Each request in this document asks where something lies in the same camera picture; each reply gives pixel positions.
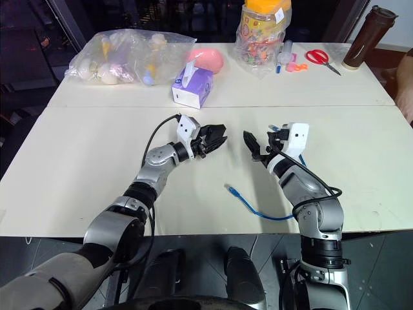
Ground blue and white marker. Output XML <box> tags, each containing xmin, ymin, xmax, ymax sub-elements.
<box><xmin>275</xmin><ymin>41</ymin><xmax>285</xmax><ymax>74</ymax></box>

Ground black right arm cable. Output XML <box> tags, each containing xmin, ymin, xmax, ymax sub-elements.
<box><xmin>267</xmin><ymin>147</ymin><xmax>343</xmax><ymax>198</ymax></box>

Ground person at table edge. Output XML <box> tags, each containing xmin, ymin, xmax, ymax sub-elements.
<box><xmin>394</xmin><ymin>48</ymin><xmax>413</xmax><ymax>126</ymax></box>

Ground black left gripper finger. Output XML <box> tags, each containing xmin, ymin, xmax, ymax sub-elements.
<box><xmin>201</xmin><ymin>123</ymin><xmax>227</xmax><ymax>140</ymax></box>
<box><xmin>206</xmin><ymin>136</ymin><xmax>228</xmax><ymax>154</ymax></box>

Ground brown thermos bottle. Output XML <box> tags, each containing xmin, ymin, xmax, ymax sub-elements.
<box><xmin>342</xmin><ymin>5</ymin><xmax>399</xmax><ymax>71</ymax></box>

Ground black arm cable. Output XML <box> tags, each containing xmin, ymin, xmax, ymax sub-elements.
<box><xmin>267</xmin><ymin>147</ymin><xmax>343</xmax><ymax>198</ymax></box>
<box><xmin>109</xmin><ymin>113</ymin><xmax>182</xmax><ymax>291</ymax></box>

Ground small pink plastic rings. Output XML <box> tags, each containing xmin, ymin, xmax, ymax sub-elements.
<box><xmin>285</xmin><ymin>61</ymin><xmax>309</xmax><ymax>73</ymax></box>

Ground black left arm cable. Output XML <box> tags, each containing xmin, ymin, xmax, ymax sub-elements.
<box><xmin>109</xmin><ymin>113</ymin><xmax>182</xmax><ymax>291</ymax></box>

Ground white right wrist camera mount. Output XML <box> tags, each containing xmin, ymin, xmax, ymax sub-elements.
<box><xmin>279</xmin><ymin>121</ymin><xmax>310</xmax><ymax>154</ymax></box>

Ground blue Ethernet cable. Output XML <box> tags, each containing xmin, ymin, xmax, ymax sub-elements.
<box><xmin>224</xmin><ymin>124</ymin><xmax>307</xmax><ymax>222</ymax></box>

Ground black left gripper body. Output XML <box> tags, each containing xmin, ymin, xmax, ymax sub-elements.
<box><xmin>190</xmin><ymin>134</ymin><xmax>211</xmax><ymax>160</ymax></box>

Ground clear plastic syringe tube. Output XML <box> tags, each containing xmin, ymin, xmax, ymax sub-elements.
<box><xmin>281</xmin><ymin>39</ymin><xmax>295</xmax><ymax>64</ymax></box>

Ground orange-lidded jar in plastic bag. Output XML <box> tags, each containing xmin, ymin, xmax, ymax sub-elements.
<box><xmin>234</xmin><ymin>0</ymin><xmax>293</xmax><ymax>81</ymax></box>

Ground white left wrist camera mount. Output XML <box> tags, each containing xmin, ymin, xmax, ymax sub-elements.
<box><xmin>176</xmin><ymin>114</ymin><xmax>201</xmax><ymax>160</ymax></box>

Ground dark rounded shape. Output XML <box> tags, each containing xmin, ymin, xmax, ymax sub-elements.
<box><xmin>225</xmin><ymin>246</ymin><xmax>267</xmax><ymax>309</ymax></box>

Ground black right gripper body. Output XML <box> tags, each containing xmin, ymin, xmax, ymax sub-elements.
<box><xmin>250</xmin><ymin>140</ymin><xmax>287</xmax><ymax>163</ymax></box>

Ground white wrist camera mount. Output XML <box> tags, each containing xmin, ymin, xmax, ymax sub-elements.
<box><xmin>176</xmin><ymin>114</ymin><xmax>201</xmax><ymax>160</ymax></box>
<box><xmin>279</xmin><ymin>121</ymin><xmax>310</xmax><ymax>154</ymax></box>

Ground purple tissue box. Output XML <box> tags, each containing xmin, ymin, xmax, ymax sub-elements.
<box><xmin>170</xmin><ymin>59</ymin><xmax>215</xmax><ymax>110</ymax></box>

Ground red-handled scissors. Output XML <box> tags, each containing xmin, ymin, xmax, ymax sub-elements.
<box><xmin>305</xmin><ymin>48</ymin><xmax>342</xmax><ymax>77</ymax></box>

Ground clear plastic bag of toys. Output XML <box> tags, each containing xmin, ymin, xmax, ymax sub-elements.
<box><xmin>64</xmin><ymin>31</ymin><xmax>197</xmax><ymax>87</ymax></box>

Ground pink soft round toy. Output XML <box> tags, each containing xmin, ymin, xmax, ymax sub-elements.
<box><xmin>186</xmin><ymin>48</ymin><xmax>225</xmax><ymax>74</ymax></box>

